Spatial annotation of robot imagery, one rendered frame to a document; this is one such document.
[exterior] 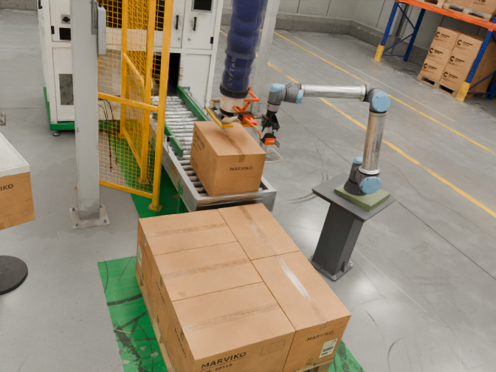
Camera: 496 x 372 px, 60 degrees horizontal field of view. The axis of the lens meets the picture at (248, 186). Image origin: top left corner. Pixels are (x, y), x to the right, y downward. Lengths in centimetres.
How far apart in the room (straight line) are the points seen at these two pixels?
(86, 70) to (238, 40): 111
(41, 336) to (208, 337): 120
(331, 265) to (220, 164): 131
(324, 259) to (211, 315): 153
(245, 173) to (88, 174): 129
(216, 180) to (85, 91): 115
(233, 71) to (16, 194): 165
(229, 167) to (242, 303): 111
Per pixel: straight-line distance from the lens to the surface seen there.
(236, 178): 331
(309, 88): 297
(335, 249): 364
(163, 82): 356
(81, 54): 332
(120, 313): 320
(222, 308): 253
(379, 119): 300
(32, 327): 320
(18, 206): 290
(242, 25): 312
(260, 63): 628
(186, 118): 469
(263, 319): 253
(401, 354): 346
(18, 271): 353
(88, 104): 345
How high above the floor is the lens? 240
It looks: 31 degrees down
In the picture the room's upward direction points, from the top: 11 degrees clockwise
